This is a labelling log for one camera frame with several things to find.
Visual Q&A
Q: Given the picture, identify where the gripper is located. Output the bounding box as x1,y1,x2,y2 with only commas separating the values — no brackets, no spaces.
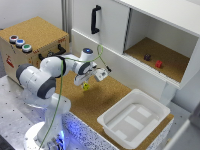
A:
73,66,110,87

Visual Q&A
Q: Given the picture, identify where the yellow block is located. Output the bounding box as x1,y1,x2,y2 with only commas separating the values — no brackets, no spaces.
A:
82,83,91,92

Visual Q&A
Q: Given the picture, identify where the purple block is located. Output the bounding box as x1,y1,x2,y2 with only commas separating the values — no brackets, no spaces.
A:
143,53,152,62

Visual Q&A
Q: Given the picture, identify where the white sliding door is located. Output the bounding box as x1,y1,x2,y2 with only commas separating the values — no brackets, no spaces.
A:
72,0,131,56

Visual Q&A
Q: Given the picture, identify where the white plastic box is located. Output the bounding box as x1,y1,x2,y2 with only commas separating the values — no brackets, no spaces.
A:
96,88,172,150

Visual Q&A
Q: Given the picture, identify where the wooden drawer box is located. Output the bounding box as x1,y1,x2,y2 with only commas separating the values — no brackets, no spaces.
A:
0,16,71,85

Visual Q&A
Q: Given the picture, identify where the green button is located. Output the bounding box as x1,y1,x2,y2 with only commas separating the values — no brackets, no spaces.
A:
21,43,33,54

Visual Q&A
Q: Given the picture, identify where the blue button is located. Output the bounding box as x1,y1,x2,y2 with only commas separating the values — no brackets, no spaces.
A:
15,38,26,49

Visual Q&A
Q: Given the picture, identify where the red button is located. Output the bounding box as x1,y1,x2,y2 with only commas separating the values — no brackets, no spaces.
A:
8,34,19,44

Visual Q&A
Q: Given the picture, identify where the white cabinet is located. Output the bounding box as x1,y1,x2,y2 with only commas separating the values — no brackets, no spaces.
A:
70,0,200,108

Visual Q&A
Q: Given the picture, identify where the green cable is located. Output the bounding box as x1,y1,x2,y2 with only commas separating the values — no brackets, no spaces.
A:
37,44,112,150

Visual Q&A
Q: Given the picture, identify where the black drawer handle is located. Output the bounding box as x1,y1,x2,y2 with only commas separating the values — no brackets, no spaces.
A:
37,44,67,62

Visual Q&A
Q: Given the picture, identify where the black door handle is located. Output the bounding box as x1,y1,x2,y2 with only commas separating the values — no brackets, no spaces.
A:
90,4,102,35

